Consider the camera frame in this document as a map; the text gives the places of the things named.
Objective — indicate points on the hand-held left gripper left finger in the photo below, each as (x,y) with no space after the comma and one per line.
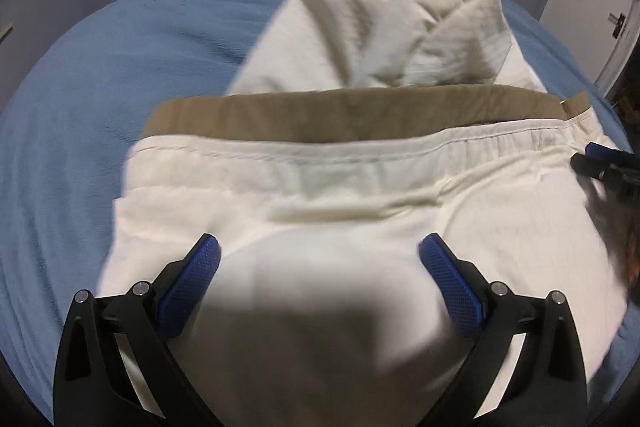
(192,287)

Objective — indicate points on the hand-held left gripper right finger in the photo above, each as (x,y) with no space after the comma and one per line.
(452,287)

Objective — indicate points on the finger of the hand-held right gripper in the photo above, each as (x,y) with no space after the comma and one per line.
(587,167)
(597,150)

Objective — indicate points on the cream white trousers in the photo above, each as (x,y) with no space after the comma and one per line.
(350,187)

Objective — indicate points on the person's right forearm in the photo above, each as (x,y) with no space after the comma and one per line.
(620,247)

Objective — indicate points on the blue fleece blanket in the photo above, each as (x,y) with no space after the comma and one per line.
(100,82)

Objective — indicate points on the wooden window sill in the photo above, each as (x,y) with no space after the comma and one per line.
(6,30)

